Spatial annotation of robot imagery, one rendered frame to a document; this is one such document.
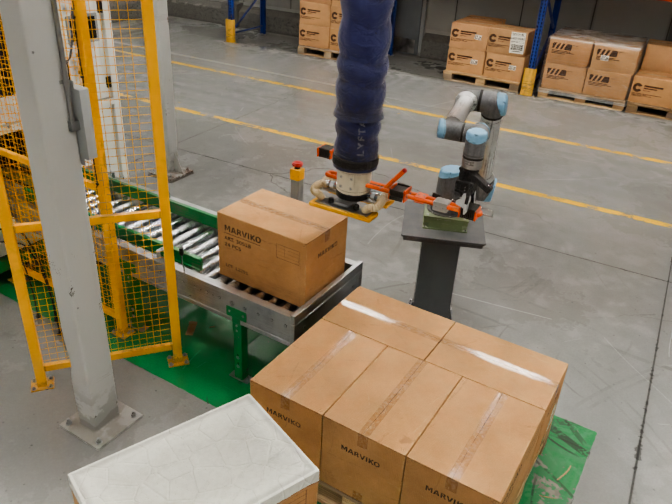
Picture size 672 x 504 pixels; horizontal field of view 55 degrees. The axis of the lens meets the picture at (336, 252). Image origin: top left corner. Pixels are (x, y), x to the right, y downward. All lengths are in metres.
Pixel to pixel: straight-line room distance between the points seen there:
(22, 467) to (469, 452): 2.13
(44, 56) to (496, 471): 2.37
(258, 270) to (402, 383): 1.05
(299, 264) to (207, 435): 1.45
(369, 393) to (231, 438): 1.03
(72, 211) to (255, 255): 1.02
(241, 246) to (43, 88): 1.35
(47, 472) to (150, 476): 1.57
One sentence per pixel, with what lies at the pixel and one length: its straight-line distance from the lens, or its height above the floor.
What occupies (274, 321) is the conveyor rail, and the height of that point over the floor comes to 0.52.
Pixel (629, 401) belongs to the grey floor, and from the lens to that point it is 4.22.
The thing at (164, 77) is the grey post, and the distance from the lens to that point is 6.22.
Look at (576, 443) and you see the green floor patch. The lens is 3.82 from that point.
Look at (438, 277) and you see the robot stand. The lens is 4.13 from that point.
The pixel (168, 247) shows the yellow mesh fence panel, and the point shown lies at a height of 0.79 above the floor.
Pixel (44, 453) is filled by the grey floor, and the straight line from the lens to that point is 3.65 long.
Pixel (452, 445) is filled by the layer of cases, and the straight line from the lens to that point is 2.81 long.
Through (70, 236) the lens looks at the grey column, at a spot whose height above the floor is 1.14.
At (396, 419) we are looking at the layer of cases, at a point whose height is 0.54.
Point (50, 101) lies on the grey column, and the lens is 2.82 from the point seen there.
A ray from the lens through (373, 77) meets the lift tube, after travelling 2.93.
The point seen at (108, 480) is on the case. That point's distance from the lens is 2.05.
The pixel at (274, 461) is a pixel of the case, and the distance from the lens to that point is 2.03.
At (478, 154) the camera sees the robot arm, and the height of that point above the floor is 1.55.
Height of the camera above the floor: 2.52
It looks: 29 degrees down
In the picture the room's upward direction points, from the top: 3 degrees clockwise
